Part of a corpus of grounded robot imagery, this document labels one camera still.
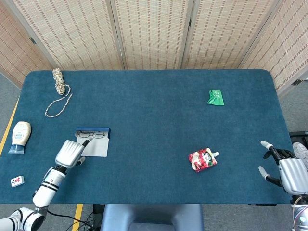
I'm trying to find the beige braided rope bundle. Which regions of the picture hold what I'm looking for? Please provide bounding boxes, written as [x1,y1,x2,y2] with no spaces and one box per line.
[44,68,73,118]

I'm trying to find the green crumpled snack packet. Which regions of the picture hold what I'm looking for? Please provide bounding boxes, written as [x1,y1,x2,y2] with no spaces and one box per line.
[206,89,225,106]

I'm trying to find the black table leg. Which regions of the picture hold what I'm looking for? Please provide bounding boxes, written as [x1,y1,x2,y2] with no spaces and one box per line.
[92,204,104,228]

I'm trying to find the cream squeeze sauce bottle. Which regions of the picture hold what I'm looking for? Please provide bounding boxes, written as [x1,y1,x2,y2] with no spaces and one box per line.
[8,121,32,154]

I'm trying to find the red spouted drink pouch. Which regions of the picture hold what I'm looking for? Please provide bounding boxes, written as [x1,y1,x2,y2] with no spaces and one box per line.
[188,147,220,173]

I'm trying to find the woven bamboo screen panel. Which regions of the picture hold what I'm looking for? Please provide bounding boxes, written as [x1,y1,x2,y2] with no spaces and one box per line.
[238,0,308,98]
[181,0,282,70]
[110,0,194,70]
[0,2,52,89]
[7,0,126,71]

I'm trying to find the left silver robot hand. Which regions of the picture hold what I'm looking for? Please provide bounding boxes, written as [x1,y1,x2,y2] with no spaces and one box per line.
[55,137,94,169]

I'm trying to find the black floor cable bundle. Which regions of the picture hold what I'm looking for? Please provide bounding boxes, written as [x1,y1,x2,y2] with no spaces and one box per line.
[72,213,102,231]

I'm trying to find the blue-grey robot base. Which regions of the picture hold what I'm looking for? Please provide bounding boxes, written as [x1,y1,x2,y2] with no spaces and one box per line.
[100,204,205,231]

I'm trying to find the grey knit shoe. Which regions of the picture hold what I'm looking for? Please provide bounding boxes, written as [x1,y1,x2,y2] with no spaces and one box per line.
[292,141,308,169]

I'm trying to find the white mahjong tile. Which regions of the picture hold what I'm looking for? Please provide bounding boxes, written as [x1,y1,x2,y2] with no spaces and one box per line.
[10,175,25,188]

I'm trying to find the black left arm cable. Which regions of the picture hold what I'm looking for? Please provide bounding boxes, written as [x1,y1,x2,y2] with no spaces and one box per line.
[45,209,80,223]

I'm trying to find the black-rimmed eyeglasses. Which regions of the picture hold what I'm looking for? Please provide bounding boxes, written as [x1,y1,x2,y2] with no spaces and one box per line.
[76,130,106,140]

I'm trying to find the blue glasses case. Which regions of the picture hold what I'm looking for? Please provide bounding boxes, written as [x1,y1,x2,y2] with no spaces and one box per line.
[76,127,111,158]

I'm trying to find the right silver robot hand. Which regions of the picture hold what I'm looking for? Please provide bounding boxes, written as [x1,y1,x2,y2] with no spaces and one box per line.
[258,141,308,195]

